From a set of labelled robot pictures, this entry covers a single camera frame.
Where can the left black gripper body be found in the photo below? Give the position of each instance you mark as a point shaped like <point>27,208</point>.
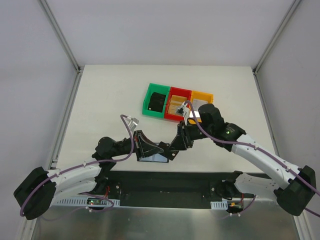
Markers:
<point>137,145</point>

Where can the left aluminium table rail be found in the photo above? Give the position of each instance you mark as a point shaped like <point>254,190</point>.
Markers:
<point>59,138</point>

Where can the black leather card holder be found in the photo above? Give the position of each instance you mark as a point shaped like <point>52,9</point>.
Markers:
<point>164,157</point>

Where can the left aluminium frame post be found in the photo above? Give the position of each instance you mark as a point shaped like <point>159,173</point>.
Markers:
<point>59,34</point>

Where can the yellow plastic bin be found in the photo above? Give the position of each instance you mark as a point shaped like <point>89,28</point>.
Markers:
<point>209,97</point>

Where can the white cards in yellow bin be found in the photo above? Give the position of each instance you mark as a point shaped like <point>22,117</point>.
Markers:
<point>196,103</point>

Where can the right aluminium table rail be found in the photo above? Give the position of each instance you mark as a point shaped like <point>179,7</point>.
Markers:
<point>266,114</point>

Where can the black cards in green bin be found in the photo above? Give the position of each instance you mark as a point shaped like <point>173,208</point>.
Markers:
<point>156,102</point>

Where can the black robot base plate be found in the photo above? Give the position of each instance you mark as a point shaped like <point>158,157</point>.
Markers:
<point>178,190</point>

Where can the left white cable duct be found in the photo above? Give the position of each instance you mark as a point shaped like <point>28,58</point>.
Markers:
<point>86,201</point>

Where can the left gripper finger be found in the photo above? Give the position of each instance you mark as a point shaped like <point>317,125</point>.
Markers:
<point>143,142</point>
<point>145,154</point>

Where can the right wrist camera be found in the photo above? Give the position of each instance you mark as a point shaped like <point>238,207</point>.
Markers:
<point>184,111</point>

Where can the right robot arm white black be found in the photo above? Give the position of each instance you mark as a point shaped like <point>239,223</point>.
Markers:
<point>291,186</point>

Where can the aluminium table rail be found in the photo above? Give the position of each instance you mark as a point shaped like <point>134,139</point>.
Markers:
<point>266,114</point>
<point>59,138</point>

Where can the green plastic bin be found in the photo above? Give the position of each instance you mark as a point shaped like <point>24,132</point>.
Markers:
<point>163,89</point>

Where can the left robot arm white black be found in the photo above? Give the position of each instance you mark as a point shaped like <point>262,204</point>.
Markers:
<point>41,188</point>

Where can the right white cable duct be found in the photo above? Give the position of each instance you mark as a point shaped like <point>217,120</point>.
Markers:
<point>219,205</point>

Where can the white cable duct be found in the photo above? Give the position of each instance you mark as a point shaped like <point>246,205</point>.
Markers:
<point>86,201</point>
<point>219,205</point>

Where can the aluminium frame post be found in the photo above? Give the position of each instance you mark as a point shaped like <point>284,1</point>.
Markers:
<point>277,34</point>
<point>59,34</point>

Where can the right aluminium frame post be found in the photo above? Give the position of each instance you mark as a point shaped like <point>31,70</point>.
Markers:
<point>277,34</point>

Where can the gold cards in red bin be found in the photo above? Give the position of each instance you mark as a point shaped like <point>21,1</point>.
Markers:
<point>174,102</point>

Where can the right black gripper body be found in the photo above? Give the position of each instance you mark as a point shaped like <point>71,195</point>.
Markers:
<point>185,135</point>

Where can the red plastic bin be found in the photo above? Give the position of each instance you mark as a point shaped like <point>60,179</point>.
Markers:
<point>180,92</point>

